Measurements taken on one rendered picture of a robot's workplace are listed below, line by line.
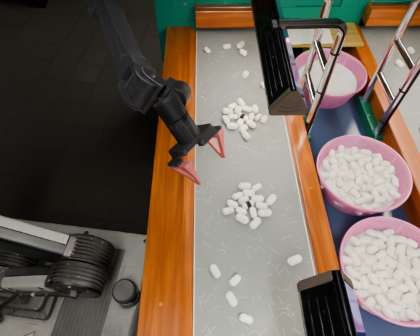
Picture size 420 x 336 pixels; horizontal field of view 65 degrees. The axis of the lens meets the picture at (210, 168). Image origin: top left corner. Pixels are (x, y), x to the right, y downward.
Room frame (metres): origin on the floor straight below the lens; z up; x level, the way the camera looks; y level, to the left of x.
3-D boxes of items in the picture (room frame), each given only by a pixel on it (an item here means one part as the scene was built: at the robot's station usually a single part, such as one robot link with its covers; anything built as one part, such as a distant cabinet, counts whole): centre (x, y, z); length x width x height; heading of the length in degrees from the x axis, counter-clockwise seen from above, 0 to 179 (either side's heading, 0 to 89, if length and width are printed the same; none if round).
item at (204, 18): (1.24, -0.09, 0.83); 0.30 x 0.06 x 0.07; 91
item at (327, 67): (0.80, -0.24, 0.90); 0.20 x 0.19 x 0.45; 1
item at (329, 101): (0.98, -0.44, 0.72); 0.27 x 0.27 x 0.10
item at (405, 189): (0.54, -0.44, 0.72); 0.27 x 0.27 x 0.10
